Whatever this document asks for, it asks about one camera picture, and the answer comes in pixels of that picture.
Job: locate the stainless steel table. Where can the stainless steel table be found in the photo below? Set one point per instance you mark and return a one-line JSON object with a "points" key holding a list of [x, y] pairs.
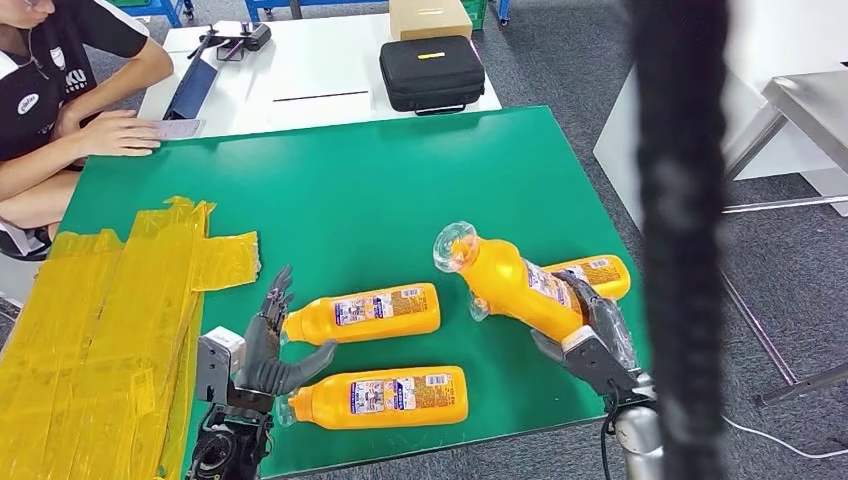
{"points": [[815, 106]]}

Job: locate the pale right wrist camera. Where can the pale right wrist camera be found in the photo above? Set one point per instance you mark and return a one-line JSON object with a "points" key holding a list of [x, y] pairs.
{"points": [[596, 368]]}

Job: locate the black zip carry case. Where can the black zip carry case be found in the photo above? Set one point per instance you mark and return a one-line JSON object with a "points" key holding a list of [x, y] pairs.
{"points": [[430, 76]]}

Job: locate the white panel table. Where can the white panel table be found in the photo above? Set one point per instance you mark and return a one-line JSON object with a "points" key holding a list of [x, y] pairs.
{"points": [[768, 40]]}

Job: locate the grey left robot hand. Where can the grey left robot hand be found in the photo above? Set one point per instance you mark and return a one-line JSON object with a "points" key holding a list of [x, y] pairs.
{"points": [[258, 358]]}

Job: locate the green table mat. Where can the green table mat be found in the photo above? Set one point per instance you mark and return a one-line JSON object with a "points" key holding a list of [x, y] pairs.
{"points": [[371, 199]]}

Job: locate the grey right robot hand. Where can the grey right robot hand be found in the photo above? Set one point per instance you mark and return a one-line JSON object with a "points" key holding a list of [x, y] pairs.
{"points": [[606, 318]]}

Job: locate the thin black strip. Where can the thin black strip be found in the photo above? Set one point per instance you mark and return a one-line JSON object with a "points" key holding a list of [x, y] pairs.
{"points": [[321, 96]]}

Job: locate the person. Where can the person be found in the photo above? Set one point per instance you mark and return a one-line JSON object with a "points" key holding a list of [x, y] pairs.
{"points": [[40, 86]]}

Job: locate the blue metal rack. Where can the blue metal rack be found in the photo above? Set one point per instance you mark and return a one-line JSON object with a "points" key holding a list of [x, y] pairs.
{"points": [[166, 8], [255, 10]]}

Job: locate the black handheld device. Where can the black handheld device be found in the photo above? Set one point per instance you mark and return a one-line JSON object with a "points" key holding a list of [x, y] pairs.
{"points": [[255, 36]]}

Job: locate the orange plastic bottle clear cap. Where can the orange plastic bottle clear cap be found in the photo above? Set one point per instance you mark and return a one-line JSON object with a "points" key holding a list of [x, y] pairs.
{"points": [[384, 397], [503, 278], [603, 275], [371, 314]]}

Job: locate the grey smartphone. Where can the grey smartphone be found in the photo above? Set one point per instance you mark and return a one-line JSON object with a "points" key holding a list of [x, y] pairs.
{"points": [[185, 129]]}

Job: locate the green plastic crate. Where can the green plastic crate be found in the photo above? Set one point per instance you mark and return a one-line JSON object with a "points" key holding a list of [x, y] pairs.
{"points": [[476, 13]]}

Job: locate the person's right hand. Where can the person's right hand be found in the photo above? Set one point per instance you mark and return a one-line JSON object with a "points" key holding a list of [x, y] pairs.
{"points": [[119, 136]]}

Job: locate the navy blue folder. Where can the navy blue folder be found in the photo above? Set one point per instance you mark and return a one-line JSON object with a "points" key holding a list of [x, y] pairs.
{"points": [[192, 89]]}

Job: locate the brown cardboard box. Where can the brown cardboard box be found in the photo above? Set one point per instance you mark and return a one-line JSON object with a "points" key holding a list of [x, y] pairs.
{"points": [[427, 20]]}

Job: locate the yellow tape covering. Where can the yellow tape covering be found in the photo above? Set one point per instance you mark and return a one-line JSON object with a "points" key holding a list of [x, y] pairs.
{"points": [[79, 331]]}

